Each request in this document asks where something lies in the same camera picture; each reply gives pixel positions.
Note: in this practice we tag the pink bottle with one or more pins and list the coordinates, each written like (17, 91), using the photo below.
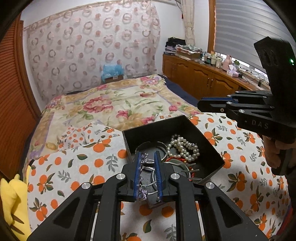
(227, 62)

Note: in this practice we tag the circle patterned lace curtain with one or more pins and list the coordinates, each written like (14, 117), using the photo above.
(74, 50)

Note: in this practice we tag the yellow plush toy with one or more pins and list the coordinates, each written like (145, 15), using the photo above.
(14, 202)

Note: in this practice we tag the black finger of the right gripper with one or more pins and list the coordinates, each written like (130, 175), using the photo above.
(215, 104)

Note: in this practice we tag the person's right hand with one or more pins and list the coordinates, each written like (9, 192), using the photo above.
(272, 151)

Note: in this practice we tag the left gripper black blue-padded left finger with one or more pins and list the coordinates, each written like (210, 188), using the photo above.
(92, 212)

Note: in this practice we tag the wooden louvered door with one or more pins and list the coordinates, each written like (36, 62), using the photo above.
(19, 110)

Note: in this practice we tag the beige tied drape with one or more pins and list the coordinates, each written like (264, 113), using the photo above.
(188, 19)

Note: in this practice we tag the blue plastic bag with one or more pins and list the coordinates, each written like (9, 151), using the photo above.
(112, 70)

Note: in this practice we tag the floral bed quilt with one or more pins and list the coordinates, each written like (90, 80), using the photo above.
(120, 105)

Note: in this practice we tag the black open jewelry box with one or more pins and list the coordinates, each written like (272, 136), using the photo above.
(176, 139)

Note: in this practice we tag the orange fruit print blanket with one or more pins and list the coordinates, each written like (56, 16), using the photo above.
(245, 178)

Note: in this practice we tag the wooden sideboard cabinet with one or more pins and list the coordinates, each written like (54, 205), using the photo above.
(202, 80)

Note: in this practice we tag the stack of folded clothes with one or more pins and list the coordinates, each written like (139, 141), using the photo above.
(179, 48)

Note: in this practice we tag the grey window blind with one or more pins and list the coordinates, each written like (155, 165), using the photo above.
(239, 24)

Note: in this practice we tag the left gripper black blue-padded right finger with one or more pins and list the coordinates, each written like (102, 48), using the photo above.
(203, 212)

